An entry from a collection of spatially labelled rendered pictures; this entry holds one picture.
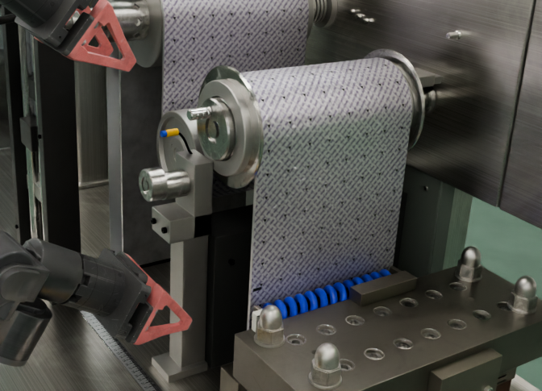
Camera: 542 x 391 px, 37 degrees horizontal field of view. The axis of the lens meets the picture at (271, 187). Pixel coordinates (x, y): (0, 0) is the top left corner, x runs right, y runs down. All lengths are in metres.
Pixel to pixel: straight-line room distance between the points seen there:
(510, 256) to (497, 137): 2.60
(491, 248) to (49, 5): 3.06
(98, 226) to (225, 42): 0.52
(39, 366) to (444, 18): 0.72
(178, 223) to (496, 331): 0.41
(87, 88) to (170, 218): 0.69
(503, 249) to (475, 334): 2.70
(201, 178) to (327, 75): 0.20
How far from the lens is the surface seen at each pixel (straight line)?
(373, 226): 1.10
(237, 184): 0.98
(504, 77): 1.08
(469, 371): 1.00
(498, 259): 3.64
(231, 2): 1.16
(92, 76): 1.66
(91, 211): 1.61
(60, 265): 0.86
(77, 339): 1.22
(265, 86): 0.96
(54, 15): 0.83
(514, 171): 1.09
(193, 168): 0.99
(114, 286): 0.89
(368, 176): 1.06
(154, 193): 0.98
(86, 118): 1.67
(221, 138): 0.96
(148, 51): 1.17
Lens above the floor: 1.56
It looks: 22 degrees down
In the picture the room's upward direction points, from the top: 3 degrees clockwise
